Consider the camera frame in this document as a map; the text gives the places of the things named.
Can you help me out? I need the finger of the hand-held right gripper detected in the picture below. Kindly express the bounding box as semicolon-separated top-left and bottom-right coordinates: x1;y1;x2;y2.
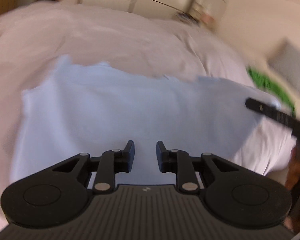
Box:
245;98;298;131

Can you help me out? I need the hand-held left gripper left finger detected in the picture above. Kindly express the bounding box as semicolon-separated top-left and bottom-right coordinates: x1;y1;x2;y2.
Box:
51;141;135;194

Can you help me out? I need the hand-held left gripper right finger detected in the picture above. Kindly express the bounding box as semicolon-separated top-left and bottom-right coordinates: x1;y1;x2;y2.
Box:
156;141;240;194

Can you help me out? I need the bed with grey sheet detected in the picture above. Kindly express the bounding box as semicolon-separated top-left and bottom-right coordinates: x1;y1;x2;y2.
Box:
0;0;300;220

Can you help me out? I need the person's right hand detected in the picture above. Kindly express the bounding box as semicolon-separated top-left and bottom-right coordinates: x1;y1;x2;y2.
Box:
285;146;300;191

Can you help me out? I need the light blue sweatshirt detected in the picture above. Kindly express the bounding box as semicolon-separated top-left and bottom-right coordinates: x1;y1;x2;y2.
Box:
10;55;282;188

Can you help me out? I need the grey checked pillow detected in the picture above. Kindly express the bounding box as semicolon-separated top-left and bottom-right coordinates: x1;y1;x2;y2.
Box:
267;39;300;93

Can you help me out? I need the green knit garment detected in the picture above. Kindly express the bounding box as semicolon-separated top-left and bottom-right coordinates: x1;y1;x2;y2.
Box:
247;66;297;114

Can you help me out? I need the white nightstand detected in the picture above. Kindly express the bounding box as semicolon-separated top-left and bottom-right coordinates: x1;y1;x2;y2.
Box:
175;0;215;28

